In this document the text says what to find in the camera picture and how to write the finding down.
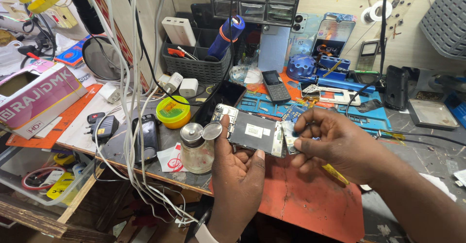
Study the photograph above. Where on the black flat smartphone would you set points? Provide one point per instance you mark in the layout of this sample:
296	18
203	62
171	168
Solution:
222	97

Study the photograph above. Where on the black charger adapter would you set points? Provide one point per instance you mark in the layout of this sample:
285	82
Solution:
105	128

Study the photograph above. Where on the clear plastic bin with parts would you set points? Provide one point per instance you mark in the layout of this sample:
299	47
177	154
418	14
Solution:
40	181

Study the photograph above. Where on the black keypad phone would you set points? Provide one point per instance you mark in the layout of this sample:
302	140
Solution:
276	86

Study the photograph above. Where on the glass bottle with metal pump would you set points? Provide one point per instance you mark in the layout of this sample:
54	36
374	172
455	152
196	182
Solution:
196	155

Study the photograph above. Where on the screen protector package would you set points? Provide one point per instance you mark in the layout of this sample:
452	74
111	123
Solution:
333	35

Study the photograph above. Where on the blue tool stand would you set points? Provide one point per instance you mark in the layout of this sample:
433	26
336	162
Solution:
336	66

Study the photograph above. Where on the white power bank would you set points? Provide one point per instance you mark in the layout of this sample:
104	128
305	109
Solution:
178	31

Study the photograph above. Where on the metal tray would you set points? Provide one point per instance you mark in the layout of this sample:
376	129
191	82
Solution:
433	113

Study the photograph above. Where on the black phone case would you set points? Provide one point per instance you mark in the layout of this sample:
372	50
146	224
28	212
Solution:
145	137

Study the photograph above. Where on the light blue phone cover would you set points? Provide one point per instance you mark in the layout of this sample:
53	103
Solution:
305	35

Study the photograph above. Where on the silver keypad phone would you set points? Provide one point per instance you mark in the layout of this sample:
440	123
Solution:
367	53

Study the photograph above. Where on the red rubber work mat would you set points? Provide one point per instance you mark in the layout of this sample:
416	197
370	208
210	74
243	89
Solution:
313	203

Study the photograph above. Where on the smartphone with circuit boards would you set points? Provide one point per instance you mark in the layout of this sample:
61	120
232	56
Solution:
253	133

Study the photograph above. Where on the grey plastic organiser basket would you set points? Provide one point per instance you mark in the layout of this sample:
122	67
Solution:
196	70

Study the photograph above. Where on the clear drawer cabinet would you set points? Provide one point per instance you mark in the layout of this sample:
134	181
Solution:
256	1

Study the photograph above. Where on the black upright device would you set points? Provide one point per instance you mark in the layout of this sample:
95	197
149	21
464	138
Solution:
396	88

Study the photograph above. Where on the clear plastic bag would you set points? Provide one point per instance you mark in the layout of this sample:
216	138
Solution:
245	74

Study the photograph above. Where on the white charger plug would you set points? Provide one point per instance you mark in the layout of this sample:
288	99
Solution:
188	87
174	81
108	92

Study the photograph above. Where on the person's left hand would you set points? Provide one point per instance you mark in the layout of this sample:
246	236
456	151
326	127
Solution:
236	184

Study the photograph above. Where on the black round magnifier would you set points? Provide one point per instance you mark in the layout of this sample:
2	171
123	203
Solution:
100	59

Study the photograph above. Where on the small phone circuit board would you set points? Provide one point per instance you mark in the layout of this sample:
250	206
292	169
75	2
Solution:
288	141

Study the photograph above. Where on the yellow green round tin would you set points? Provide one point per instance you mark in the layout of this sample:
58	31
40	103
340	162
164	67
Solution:
173	112

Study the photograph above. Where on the person's right hand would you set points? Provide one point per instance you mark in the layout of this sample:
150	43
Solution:
346	148

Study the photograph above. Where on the grey slotted plastic basket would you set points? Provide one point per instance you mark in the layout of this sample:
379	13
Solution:
446	21

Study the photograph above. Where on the white phone frame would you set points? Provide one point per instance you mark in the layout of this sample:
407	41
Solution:
344	98

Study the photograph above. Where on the blue tool with orange band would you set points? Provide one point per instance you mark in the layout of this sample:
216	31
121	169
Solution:
227	37

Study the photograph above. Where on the white paper with red print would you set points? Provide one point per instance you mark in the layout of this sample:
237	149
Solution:
173	159

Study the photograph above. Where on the blue circuit board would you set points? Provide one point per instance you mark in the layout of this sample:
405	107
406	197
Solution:
293	112

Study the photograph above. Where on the black car key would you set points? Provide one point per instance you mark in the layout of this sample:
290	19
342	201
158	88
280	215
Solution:
95	117

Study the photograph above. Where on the white solder reel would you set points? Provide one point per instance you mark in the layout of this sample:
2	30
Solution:
375	11

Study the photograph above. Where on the white power strip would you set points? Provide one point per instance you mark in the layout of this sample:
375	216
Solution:
62	16

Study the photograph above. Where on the red and blue packet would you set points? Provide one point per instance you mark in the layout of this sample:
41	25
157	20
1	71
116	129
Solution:
72	53

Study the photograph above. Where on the pink and white carton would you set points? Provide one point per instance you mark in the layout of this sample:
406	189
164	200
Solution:
36	97

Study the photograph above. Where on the blue round screwdriver holder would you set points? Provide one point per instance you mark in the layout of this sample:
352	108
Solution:
300	66

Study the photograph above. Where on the blue repair mat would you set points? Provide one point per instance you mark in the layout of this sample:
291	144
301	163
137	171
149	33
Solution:
367	117

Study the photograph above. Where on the blue precision screwdriver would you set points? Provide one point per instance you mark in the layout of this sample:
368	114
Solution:
342	84

